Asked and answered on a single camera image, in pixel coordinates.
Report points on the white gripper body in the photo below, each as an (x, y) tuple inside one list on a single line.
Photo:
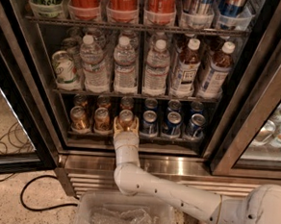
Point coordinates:
[(125, 139)]

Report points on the orange can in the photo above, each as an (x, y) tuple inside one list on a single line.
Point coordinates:
[(102, 120), (81, 100), (127, 103), (104, 102), (79, 118), (126, 119)]

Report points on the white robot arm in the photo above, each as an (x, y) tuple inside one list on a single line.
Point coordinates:
[(261, 206)]

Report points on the blue can front left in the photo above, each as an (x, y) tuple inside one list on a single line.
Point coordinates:
[(148, 123)]

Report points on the blue can back left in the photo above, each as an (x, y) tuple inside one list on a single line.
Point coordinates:
[(151, 104)]

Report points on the blue can front middle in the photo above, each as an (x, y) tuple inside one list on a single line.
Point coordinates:
[(172, 123)]

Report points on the blue can back middle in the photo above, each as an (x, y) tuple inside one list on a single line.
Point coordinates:
[(174, 106)]

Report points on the blue can front right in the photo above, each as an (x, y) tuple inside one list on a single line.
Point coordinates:
[(195, 125)]

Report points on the blue can back right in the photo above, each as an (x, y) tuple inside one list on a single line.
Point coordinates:
[(196, 107)]

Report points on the green white can front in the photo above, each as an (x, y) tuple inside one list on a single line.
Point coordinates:
[(64, 67)]

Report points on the stainless steel fridge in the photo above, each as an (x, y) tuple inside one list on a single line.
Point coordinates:
[(87, 161)]

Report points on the silver can behind green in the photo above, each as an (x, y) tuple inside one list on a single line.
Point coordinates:
[(71, 46)]

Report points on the open fridge glass door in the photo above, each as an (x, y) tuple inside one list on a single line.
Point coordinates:
[(25, 143)]

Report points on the right fridge glass door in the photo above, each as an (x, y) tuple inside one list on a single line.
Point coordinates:
[(257, 95)]

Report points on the red cola can middle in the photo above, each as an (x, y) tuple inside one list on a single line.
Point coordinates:
[(123, 10)]

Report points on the red cola can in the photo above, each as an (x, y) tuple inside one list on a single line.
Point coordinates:
[(123, 10), (161, 11), (85, 9)]

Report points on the red cola can right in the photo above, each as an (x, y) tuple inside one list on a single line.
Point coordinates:
[(161, 11)]

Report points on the red cola can left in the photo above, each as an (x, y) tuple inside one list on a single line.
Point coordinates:
[(85, 9)]

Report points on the blue striped can left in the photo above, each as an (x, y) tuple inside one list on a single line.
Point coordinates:
[(201, 7)]

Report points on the blue striped can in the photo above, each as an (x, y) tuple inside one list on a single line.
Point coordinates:
[(201, 7), (231, 8)]

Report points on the blue striped can right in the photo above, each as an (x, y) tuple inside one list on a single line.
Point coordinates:
[(231, 8)]

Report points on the water bottle right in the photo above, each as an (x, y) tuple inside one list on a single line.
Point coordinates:
[(156, 69)]

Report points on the water bottle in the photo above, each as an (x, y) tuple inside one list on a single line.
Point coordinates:
[(94, 66), (156, 69), (125, 67)]

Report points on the water bottle left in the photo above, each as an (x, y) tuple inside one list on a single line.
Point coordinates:
[(94, 66)]

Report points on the water bottle middle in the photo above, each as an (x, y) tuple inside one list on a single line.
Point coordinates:
[(125, 67)]

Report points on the clear plastic bin left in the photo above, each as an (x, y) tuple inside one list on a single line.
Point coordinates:
[(116, 201)]

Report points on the clear bubble wrap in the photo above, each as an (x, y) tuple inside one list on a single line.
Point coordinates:
[(135, 216)]

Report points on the tea bottle left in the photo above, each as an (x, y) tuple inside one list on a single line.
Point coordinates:
[(181, 83)]

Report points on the tea bottle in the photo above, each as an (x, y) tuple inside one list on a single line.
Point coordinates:
[(181, 83), (215, 71)]

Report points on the tea bottle right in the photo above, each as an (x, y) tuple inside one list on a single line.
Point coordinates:
[(215, 71)]

